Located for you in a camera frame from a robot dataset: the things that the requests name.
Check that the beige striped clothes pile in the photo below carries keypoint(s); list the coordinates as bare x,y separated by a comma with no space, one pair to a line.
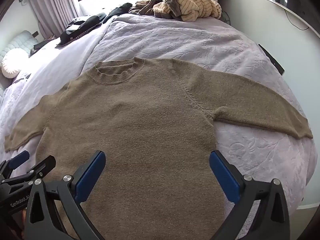
190,5

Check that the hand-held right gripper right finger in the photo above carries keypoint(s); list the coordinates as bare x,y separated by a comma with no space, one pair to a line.
223,177

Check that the pale lavender duvet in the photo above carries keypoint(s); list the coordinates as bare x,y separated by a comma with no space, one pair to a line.
75,52

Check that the mauve curtain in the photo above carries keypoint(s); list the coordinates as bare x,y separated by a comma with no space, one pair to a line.
53,7

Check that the round white pillow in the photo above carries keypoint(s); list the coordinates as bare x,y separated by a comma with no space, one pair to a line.
13,62

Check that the black folded garment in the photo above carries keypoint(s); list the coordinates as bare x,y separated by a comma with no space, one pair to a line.
80,28

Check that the wall socket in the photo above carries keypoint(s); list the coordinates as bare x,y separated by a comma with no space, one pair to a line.
35,34

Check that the brown knit sweater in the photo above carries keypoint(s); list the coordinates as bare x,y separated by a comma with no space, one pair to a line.
150,130

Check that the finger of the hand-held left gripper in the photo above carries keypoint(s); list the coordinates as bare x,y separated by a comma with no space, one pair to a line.
19,158
41,167

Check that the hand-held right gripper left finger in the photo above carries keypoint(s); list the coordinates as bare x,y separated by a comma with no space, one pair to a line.
91,175

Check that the black crumpled garment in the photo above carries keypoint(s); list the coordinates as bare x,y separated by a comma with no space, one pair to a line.
118,11

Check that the tufted pale headboard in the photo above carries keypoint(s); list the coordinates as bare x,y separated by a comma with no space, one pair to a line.
17,41

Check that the lavender embossed blanket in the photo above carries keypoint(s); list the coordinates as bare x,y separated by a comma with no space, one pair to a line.
175,40

